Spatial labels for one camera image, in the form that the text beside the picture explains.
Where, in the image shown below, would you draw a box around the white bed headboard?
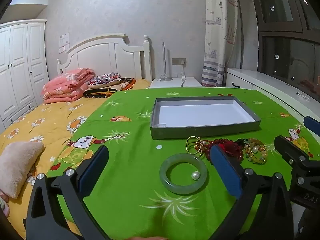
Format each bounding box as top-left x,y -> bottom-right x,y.
56,33 -> 153,82

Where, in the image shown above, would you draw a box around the dark red bead bracelet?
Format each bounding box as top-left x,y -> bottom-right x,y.
202,138 -> 245,162

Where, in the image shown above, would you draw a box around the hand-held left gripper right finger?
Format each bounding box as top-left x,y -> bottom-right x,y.
209,145 -> 294,240

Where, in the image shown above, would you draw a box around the white wardrobe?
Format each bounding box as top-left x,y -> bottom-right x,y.
0,19 -> 50,131

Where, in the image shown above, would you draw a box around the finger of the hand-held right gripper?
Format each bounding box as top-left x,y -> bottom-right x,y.
274,135 -> 312,172
303,116 -> 320,138

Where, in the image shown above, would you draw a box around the white desk lamp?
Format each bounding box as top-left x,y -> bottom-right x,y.
159,42 -> 173,82

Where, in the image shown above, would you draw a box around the patterned round pillow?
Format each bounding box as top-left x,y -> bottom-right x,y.
87,72 -> 122,89

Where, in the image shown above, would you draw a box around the dark framed window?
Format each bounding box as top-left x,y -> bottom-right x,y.
246,0 -> 320,94

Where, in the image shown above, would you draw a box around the gold bracelet with pearls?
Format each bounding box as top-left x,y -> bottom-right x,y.
244,138 -> 268,165

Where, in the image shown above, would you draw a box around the pink folded blanket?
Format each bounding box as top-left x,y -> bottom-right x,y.
41,67 -> 96,105

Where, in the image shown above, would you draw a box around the green printed tablecloth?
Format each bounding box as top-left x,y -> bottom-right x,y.
46,87 -> 320,240

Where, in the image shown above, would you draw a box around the white low cabinet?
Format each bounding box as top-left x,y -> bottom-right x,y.
225,68 -> 320,137

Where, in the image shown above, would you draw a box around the white nightstand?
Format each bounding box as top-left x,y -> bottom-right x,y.
149,77 -> 203,89

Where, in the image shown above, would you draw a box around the paper notes on wall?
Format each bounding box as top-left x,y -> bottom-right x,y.
59,33 -> 71,54

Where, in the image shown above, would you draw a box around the gold hoop rings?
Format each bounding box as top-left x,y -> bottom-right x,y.
185,136 -> 208,156

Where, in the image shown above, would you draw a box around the white charger with cable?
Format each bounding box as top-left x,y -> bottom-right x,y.
177,66 -> 188,88

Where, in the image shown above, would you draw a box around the grey cardboard box tray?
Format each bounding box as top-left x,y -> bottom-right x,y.
150,95 -> 261,140

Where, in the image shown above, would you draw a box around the green jade bangle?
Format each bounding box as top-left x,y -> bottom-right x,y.
159,154 -> 208,195

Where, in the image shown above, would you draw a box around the printed curtain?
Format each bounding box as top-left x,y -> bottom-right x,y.
201,0 -> 238,88

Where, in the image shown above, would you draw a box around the beige folded towel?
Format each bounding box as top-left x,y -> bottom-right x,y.
0,141 -> 45,200

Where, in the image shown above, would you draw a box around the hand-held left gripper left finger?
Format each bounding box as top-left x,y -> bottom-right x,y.
25,144 -> 110,240

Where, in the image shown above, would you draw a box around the yellow floral bedspread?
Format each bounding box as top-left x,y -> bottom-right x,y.
0,78 -> 151,240

